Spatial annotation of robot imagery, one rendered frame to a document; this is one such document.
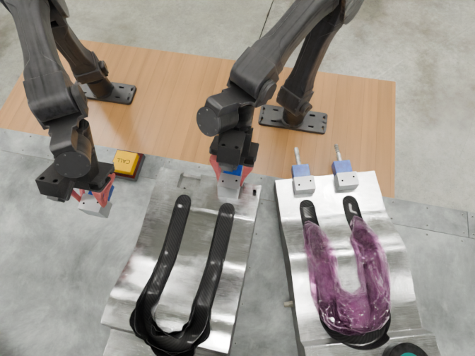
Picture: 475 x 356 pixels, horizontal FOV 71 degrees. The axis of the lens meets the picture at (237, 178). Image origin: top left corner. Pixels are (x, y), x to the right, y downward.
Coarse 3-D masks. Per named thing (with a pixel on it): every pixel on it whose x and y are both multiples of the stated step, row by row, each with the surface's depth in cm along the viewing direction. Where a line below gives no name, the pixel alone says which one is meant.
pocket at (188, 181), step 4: (180, 176) 84; (184, 176) 85; (188, 176) 85; (192, 176) 85; (196, 176) 85; (180, 180) 85; (184, 180) 86; (188, 180) 86; (192, 180) 86; (196, 180) 86; (200, 180) 86; (180, 184) 85; (184, 184) 86; (188, 184) 86; (192, 184) 86; (196, 184) 86; (184, 188) 86; (188, 188) 85; (192, 188) 85; (196, 188) 85
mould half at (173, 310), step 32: (160, 192) 82; (192, 192) 82; (160, 224) 79; (192, 224) 79; (192, 256) 76; (128, 288) 70; (192, 288) 70; (224, 288) 71; (128, 320) 66; (160, 320) 66; (224, 320) 66; (128, 352) 71; (224, 352) 64
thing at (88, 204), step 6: (114, 162) 81; (114, 186) 80; (90, 192) 76; (84, 198) 75; (90, 198) 75; (108, 198) 78; (78, 204) 74; (84, 204) 74; (90, 204) 74; (96, 204) 74; (108, 204) 77; (84, 210) 75; (90, 210) 74; (96, 210) 74; (102, 210) 75; (108, 210) 78; (102, 216) 77
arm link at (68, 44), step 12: (48, 0) 66; (60, 24) 71; (60, 36) 75; (72, 36) 78; (60, 48) 79; (72, 48) 80; (84, 48) 87; (72, 60) 84; (84, 60) 86; (96, 60) 92; (84, 72) 90; (96, 72) 91
